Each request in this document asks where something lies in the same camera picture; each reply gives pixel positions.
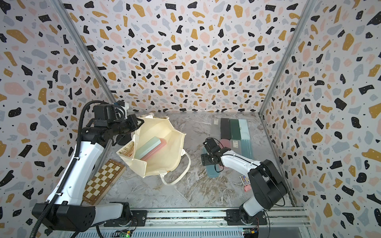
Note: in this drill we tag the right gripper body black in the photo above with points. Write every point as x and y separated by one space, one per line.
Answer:
207 159

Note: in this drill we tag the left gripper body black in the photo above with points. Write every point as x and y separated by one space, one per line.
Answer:
124 126

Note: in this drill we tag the clear frosted pencil case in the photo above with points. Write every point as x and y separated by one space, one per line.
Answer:
236 146

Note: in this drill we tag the black pencil case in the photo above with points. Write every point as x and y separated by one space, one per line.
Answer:
225 129

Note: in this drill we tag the dark green book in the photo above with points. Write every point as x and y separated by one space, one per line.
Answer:
235 129

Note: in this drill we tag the teal translucent pencil case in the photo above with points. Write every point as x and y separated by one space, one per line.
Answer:
246 149

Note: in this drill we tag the light mint pencil case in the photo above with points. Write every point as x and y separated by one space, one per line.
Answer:
244 129

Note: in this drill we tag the cream floral canvas bag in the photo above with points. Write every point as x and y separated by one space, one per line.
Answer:
166 160

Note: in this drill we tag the translucent grey pencil case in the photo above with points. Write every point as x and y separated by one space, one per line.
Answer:
215 130

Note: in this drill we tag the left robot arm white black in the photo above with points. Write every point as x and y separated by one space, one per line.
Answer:
63 210

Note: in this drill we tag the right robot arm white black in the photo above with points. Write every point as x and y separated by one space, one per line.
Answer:
268 186

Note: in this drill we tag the sage green pencil case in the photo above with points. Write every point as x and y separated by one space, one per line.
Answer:
147 147

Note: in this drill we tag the playing card box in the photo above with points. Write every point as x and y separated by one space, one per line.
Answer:
245 181

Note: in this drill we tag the wooden chessboard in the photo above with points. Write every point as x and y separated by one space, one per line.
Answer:
102 181

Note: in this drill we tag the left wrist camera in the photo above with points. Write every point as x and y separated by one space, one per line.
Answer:
111 112

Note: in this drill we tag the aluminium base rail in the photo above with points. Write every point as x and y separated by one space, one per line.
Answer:
279 222

